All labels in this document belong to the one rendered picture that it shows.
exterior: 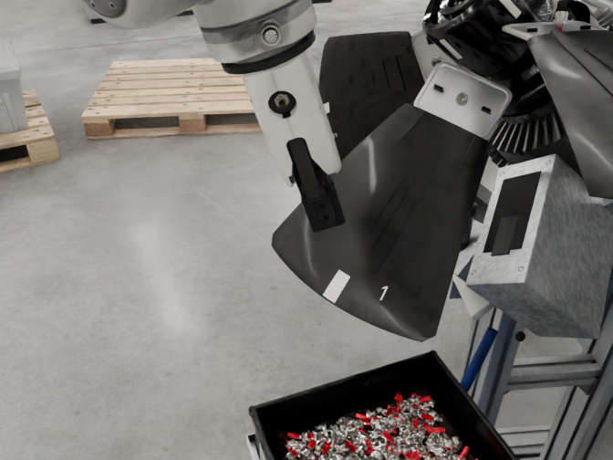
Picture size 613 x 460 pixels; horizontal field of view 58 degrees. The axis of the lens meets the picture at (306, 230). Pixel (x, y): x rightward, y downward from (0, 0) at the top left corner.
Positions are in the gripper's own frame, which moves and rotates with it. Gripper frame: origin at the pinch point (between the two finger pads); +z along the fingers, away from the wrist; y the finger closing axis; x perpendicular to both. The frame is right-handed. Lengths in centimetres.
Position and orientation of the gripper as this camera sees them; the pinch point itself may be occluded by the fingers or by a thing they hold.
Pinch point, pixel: (323, 206)
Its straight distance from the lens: 50.7
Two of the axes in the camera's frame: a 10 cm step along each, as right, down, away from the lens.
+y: -0.9, -5.7, 8.2
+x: -9.5, 2.9, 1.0
